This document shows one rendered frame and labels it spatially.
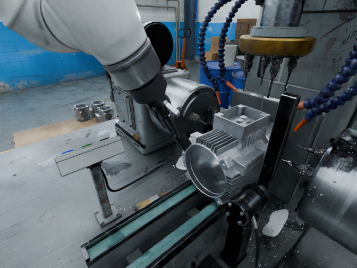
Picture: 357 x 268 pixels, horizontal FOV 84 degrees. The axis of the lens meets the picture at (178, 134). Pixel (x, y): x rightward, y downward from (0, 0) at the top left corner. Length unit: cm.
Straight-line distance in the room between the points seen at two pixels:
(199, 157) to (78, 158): 34
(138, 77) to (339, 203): 43
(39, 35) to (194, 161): 47
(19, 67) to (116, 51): 555
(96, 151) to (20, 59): 532
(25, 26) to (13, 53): 538
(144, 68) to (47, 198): 69
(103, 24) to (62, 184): 74
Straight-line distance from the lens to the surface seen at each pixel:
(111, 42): 31
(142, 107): 86
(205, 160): 65
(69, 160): 56
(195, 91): 71
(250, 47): 55
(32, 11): 42
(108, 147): 58
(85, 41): 33
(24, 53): 583
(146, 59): 34
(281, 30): 55
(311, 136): 69
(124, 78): 35
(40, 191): 95
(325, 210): 51
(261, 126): 58
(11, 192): 101
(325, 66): 78
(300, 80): 80
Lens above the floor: 137
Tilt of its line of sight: 30 degrees down
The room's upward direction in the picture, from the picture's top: straight up
